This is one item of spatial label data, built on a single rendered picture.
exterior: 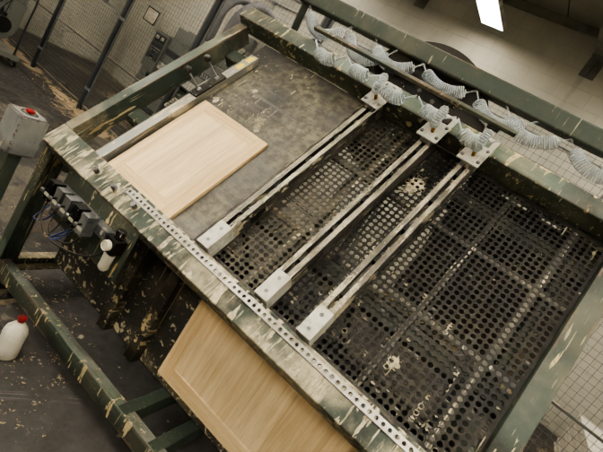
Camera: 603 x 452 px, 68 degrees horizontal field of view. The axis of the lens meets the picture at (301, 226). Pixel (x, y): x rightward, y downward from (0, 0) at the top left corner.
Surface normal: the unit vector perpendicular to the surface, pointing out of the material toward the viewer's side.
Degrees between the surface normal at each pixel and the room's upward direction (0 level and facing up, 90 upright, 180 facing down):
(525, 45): 90
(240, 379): 90
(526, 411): 51
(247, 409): 90
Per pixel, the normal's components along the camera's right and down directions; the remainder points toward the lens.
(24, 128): 0.73, 0.57
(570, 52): -0.47, -0.09
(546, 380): 0.00, -0.55
